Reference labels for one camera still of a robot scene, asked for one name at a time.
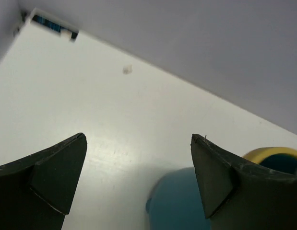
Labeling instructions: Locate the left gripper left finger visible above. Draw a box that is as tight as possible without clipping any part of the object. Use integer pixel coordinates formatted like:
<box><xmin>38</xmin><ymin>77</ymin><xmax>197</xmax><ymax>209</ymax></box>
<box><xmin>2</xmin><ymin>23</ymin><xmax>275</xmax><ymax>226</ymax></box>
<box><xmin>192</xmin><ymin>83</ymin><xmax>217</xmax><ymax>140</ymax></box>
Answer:
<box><xmin>0</xmin><ymin>133</ymin><xmax>87</xmax><ymax>230</ymax></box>

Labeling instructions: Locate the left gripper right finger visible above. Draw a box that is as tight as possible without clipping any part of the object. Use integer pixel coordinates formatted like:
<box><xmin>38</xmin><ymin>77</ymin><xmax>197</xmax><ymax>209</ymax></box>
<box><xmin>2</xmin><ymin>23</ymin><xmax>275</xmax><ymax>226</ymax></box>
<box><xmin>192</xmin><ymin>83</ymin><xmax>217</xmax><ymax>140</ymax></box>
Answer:
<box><xmin>191</xmin><ymin>134</ymin><xmax>297</xmax><ymax>230</ymax></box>

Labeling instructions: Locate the teal bin with yellow rim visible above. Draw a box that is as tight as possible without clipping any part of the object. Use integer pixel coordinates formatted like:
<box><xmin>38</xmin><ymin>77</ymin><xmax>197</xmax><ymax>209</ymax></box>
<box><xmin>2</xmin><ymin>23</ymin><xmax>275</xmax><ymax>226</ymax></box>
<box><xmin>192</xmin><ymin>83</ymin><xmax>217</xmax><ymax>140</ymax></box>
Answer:
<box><xmin>145</xmin><ymin>147</ymin><xmax>297</xmax><ymax>230</ymax></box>

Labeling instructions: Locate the small white paper scrap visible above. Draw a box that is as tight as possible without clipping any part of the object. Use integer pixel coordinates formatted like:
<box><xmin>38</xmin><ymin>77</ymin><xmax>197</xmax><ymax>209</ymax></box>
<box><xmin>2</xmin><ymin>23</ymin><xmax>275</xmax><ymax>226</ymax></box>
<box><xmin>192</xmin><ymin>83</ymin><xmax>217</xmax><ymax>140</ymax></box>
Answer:
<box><xmin>122</xmin><ymin>65</ymin><xmax>132</xmax><ymax>74</ymax></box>

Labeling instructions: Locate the left corner marker sticker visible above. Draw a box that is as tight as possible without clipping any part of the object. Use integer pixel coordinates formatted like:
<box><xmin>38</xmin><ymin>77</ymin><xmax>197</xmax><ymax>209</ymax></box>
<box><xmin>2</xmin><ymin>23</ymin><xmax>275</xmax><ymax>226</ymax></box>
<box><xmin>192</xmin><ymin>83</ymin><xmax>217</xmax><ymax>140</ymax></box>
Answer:
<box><xmin>32</xmin><ymin>14</ymin><xmax>79</xmax><ymax>42</ymax></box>

